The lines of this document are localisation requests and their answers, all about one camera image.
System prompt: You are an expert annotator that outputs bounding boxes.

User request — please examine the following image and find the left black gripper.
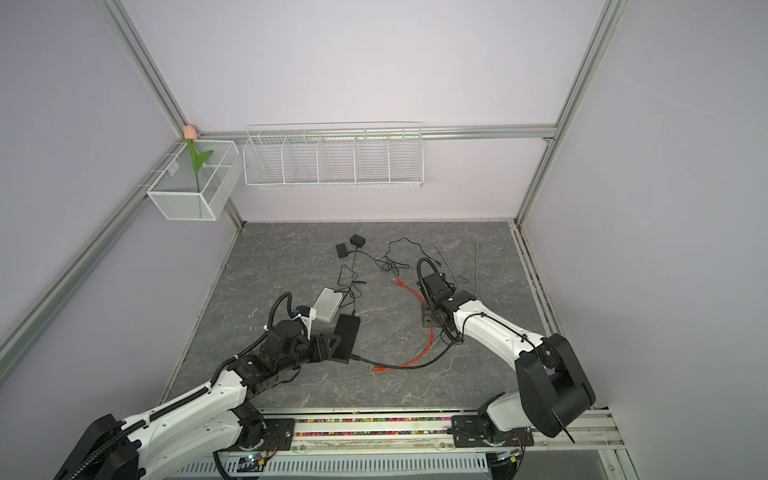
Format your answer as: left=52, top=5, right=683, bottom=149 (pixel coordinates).
left=277, top=333, right=342, bottom=374

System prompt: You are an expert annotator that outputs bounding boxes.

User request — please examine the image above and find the black ribbed network switch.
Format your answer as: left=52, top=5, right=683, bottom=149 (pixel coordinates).
left=330, top=314, right=361, bottom=364

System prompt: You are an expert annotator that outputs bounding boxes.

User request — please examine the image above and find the black ethernet cable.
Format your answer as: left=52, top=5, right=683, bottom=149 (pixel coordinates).
left=350, top=335, right=457, bottom=371

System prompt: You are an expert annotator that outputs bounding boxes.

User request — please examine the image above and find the red ethernet cable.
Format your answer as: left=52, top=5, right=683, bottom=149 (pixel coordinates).
left=373, top=278, right=436, bottom=373

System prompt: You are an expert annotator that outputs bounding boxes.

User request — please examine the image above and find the black power plug cable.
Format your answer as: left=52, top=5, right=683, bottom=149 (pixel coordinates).
left=335, top=247, right=367, bottom=316

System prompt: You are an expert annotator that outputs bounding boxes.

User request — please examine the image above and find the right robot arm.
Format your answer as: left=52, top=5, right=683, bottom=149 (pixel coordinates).
left=416, top=257, right=596, bottom=444

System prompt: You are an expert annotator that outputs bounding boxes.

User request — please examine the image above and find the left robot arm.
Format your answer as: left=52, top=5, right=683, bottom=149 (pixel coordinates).
left=56, top=292, right=356, bottom=479

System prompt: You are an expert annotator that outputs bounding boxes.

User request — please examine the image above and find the black power adapter near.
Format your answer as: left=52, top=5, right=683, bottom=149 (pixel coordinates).
left=335, top=243, right=349, bottom=258

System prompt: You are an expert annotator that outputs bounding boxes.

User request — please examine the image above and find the black power adapter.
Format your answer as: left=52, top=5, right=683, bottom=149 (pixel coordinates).
left=335, top=243, right=349, bottom=258
left=350, top=234, right=366, bottom=248

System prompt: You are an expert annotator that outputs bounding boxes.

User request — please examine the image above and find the black power adapter far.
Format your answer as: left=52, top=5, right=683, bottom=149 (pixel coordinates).
left=350, top=234, right=366, bottom=248

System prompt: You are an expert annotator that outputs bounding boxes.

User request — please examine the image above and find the white mesh box basket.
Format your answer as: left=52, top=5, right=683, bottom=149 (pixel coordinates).
left=147, top=140, right=243, bottom=221

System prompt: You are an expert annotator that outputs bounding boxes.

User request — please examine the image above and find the artificial pink tulip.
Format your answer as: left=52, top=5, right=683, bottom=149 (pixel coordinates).
left=183, top=125, right=213, bottom=193

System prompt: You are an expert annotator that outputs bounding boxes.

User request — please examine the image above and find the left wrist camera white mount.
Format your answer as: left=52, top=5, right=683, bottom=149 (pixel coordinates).
left=293, top=305, right=317, bottom=338

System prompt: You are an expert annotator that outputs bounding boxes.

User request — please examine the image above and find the white network switch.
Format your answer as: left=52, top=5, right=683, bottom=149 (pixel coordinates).
left=312, top=288, right=345, bottom=323

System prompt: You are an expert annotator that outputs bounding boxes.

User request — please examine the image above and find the thin black adapter cable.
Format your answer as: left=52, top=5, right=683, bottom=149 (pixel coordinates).
left=353, top=236, right=442, bottom=277

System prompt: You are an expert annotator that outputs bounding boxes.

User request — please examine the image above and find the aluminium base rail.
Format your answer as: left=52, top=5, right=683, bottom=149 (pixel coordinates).
left=107, top=409, right=637, bottom=480

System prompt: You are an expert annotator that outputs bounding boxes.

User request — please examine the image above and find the white wire wall basket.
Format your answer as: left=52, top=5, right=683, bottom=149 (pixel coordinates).
left=242, top=122, right=425, bottom=188

